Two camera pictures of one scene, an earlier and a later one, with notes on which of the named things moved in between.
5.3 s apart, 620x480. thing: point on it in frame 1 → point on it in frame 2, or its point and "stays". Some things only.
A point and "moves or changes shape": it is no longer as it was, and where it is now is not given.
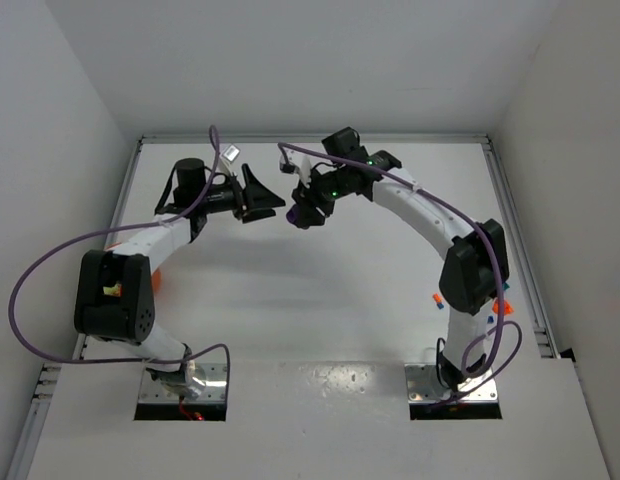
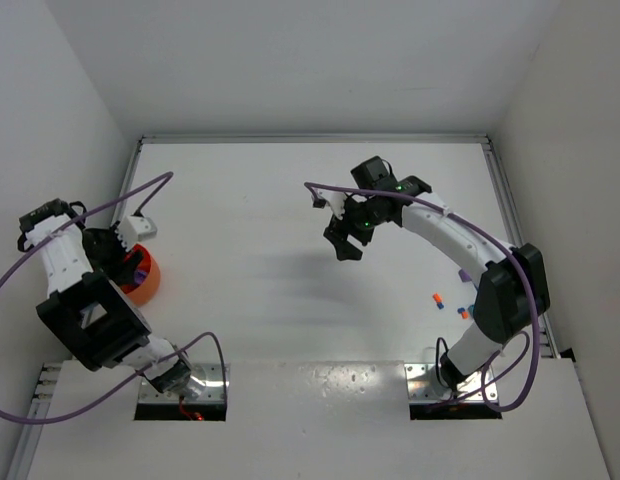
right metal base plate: (424, 384) stays
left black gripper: (241, 198) → (119, 267)
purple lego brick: (291, 215) moves or changes shape
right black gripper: (310, 195) → (345, 232)
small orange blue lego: (438, 299) stays
